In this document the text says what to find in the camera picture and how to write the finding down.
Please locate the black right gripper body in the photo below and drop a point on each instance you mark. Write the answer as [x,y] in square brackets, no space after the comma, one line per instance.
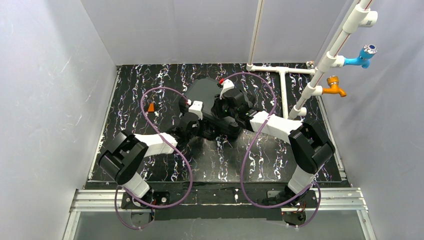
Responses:
[218,108]

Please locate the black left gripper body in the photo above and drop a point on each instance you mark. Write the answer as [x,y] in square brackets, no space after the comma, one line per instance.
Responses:
[188,127]

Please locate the black poker set case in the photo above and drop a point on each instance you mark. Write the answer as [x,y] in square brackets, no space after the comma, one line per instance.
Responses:
[211,126]

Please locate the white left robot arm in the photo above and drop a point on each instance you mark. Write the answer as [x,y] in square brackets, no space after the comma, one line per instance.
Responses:
[124,155]

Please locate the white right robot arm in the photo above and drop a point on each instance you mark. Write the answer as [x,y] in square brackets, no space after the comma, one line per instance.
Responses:
[310,145]

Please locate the orange pipe valve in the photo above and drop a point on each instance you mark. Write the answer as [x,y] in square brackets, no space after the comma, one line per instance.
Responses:
[334,89]

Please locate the blue pipe valve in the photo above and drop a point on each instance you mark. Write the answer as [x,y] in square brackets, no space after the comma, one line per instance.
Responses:
[363,59]

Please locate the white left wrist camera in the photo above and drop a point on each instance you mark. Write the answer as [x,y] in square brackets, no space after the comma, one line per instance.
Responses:
[196,107]

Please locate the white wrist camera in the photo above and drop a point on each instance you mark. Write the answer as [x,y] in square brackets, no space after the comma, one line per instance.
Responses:
[225,85]
[196,107]

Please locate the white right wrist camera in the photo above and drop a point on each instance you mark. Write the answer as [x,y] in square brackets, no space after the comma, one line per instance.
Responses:
[225,85]

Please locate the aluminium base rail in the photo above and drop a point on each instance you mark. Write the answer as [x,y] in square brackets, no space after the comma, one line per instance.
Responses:
[219,201]

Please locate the white pvc pipe frame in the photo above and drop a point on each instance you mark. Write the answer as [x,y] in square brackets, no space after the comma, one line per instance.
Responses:
[358,15]

